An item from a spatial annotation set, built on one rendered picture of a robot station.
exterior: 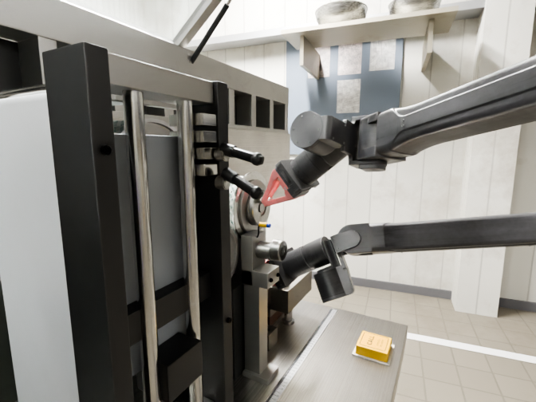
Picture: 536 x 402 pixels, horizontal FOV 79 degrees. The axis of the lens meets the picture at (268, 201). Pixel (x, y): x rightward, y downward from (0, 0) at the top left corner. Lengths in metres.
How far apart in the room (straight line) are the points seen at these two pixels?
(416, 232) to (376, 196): 2.59
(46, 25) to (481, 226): 0.88
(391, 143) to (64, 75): 0.38
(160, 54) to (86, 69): 0.72
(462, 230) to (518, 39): 2.58
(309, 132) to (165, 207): 0.25
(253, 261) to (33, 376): 0.38
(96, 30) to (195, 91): 0.55
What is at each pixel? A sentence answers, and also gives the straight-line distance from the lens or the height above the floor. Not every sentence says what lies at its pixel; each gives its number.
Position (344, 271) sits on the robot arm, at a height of 1.13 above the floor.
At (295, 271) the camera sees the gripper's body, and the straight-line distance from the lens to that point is 0.71.
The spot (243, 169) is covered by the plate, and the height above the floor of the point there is 1.29.
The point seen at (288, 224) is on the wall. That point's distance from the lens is 3.47.
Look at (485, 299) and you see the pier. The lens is 3.30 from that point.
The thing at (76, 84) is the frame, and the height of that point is 1.41.
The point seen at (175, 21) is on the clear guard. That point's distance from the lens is 1.01.
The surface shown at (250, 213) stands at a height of 1.24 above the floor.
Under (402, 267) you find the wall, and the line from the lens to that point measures 3.41.
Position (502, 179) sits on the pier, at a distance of 3.08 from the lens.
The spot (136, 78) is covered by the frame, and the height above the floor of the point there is 1.42.
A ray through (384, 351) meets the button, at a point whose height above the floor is 0.92.
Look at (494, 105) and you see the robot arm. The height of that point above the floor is 1.41.
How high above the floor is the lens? 1.37
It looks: 9 degrees down
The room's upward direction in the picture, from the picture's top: straight up
